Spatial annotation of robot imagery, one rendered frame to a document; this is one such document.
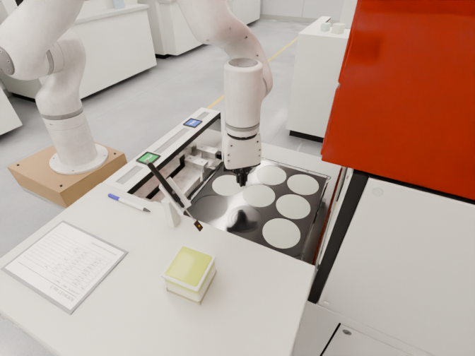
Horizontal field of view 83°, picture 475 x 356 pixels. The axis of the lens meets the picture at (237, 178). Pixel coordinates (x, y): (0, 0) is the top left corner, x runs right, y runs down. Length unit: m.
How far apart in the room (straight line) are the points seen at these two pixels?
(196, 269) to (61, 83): 0.72
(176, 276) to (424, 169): 0.42
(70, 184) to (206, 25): 0.68
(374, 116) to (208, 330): 0.43
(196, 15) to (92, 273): 0.54
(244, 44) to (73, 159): 0.69
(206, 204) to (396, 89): 0.59
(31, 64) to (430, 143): 0.87
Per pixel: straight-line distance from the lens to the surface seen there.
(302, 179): 0.91
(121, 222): 0.72
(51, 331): 0.63
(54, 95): 0.99
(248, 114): 0.60
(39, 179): 1.09
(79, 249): 0.70
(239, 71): 0.57
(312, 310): 0.77
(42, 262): 0.72
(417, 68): 0.37
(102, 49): 4.14
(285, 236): 0.73
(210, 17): 0.58
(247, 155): 0.68
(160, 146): 0.97
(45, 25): 0.86
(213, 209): 0.79
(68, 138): 1.03
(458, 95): 0.38
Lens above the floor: 1.47
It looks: 40 degrees down
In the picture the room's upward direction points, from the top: straight up
